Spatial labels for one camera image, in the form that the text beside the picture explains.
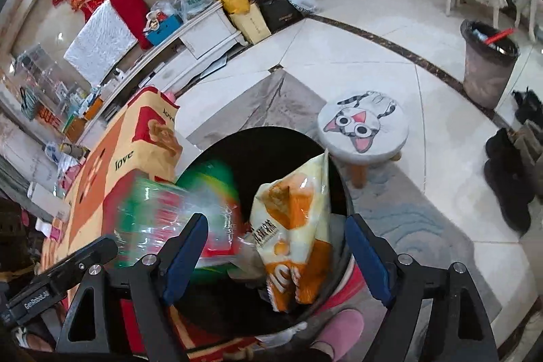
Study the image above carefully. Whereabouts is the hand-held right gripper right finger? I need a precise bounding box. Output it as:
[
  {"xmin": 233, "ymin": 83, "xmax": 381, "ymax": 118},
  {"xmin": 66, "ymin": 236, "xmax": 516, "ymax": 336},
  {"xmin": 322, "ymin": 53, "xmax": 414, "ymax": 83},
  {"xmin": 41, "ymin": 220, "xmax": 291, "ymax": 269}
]
[{"xmin": 344, "ymin": 213, "xmax": 501, "ymax": 362}]

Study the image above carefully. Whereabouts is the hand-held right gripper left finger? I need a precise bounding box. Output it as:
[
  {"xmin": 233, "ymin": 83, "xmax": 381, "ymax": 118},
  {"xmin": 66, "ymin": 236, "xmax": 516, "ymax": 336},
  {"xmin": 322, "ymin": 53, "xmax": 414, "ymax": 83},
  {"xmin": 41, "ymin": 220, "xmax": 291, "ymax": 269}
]
[{"xmin": 55, "ymin": 213, "xmax": 209, "ymax": 362}]

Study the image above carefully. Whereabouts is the green snack packet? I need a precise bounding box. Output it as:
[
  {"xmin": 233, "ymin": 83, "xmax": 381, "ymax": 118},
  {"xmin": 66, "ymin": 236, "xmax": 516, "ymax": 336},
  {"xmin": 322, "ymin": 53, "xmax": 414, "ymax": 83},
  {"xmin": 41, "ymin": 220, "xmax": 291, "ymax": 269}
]
[{"xmin": 114, "ymin": 160, "xmax": 251, "ymax": 273}]

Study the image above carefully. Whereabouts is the yellow cake snack packet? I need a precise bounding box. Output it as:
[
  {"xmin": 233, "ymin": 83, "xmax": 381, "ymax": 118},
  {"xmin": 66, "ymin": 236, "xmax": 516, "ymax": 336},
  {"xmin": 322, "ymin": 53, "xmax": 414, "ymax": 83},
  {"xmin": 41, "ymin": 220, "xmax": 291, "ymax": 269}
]
[{"xmin": 248, "ymin": 149, "xmax": 332, "ymax": 314}]

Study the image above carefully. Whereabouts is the black round bin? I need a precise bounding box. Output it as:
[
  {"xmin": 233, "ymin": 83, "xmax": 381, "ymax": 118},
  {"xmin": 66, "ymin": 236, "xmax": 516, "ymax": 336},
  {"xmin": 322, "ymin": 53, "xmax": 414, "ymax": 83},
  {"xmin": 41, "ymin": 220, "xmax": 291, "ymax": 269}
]
[{"xmin": 173, "ymin": 127, "xmax": 354, "ymax": 336}]

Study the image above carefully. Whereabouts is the pink slipper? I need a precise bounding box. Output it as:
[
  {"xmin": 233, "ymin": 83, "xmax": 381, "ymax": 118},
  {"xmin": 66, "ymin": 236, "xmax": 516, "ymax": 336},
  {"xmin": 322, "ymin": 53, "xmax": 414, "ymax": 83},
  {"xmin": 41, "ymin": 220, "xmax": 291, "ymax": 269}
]
[{"xmin": 312, "ymin": 309, "xmax": 366, "ymax": 362}]

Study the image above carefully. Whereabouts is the cat print round stool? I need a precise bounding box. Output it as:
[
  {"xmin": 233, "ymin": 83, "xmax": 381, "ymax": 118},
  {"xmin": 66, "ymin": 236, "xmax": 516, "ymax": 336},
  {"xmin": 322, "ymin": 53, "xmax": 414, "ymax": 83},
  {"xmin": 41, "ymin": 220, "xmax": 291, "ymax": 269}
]
[{"xmin": 317, "ymin": 91, "xmax": 410, "ymax": 189}]

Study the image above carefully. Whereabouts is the striped tote bag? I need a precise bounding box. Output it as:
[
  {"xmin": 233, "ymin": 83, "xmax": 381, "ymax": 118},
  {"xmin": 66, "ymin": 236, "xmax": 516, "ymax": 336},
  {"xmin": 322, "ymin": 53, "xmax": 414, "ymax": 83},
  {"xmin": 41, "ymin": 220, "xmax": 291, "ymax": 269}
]
[{"xmin": 19, "ymin": 86, "xmax": 39, "ymax": 121}]

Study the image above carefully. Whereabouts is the grey waste basket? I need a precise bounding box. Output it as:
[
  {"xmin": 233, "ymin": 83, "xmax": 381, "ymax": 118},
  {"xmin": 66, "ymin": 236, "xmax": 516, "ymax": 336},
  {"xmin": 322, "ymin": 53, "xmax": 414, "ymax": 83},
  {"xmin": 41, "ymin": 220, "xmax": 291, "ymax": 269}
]
[{"xmin": 460, "ymin": 19, "xmax": 521, "ymax": 110}]

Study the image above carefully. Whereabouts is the white television cabinet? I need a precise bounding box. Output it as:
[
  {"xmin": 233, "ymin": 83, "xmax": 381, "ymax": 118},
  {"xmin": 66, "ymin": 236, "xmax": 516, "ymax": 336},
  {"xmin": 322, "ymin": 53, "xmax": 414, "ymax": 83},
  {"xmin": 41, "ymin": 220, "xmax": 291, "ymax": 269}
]
[{"xmin": 59, "ymin": 1, "xmax": 250, "ymax": 142}]

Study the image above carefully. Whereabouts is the blue basket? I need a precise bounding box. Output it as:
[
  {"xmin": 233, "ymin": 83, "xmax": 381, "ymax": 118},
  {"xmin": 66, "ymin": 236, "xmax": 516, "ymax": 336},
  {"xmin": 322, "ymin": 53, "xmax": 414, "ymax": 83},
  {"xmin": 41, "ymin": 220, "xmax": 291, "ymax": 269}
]
[{"xmin": 144, "ymin": 15, "xmax": 183, "ymax": 46}]

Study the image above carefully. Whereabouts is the white quilted television cover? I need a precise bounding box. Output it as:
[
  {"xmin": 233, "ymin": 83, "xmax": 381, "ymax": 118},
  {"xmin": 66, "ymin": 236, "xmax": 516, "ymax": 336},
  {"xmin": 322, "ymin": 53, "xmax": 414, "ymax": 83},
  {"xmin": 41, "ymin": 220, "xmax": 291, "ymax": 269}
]
[{"xmin": 63, "ymin": 1, "xmax": 140, "ymax": 89}]

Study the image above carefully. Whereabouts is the beige cardboard box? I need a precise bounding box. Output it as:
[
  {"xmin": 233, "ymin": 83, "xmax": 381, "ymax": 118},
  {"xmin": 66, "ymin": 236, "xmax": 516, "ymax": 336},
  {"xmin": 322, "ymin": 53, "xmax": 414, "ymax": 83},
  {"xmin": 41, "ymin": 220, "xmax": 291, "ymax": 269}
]
[{"xmin": 229, "ymin": 3, "xmax": 272, "ymax": 45}]

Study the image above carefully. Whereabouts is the pile of red white packets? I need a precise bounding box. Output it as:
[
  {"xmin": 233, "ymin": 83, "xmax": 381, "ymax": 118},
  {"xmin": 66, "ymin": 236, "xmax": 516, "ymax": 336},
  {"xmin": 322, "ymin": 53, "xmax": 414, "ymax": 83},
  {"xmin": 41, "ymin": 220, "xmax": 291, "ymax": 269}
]
[{"xmin": 146, "ymin": 1, "xmax": 176, "ymax": 27}]

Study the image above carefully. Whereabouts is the clear plastic bag green print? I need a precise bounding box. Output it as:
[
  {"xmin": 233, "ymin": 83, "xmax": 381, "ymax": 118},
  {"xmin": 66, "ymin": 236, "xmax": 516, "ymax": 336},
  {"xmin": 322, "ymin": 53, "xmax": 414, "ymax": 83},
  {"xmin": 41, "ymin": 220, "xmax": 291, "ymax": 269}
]
[{"xmin": 178, "ymin": 0, "xmax": 213, "ymax": 22}]

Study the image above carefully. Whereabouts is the red cloth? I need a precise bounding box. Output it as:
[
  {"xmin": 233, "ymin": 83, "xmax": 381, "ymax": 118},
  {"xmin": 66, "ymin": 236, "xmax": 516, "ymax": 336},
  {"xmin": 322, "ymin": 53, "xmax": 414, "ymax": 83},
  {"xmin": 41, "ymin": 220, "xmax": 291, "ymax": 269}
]
[{"xmin": 110, "ymin": 0, "xmax": 154, "ymax": 51}]

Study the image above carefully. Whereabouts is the black shopping bag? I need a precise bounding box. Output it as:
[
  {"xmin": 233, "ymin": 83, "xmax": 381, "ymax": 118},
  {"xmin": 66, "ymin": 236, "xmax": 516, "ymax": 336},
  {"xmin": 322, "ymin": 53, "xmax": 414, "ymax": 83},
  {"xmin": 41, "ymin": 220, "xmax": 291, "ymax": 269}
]
[{"xmin": 257, "ymin": 0, "xmax": 304, "ymax": 33}]

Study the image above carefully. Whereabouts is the red paper banner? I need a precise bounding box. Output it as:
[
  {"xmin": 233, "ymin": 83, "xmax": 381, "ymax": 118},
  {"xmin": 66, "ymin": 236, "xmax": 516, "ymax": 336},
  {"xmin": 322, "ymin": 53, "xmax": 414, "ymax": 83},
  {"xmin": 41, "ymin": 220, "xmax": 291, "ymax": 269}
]
[{"xmin": 82, "ymin": 0, "xmax": 112, "ymax": 22}]

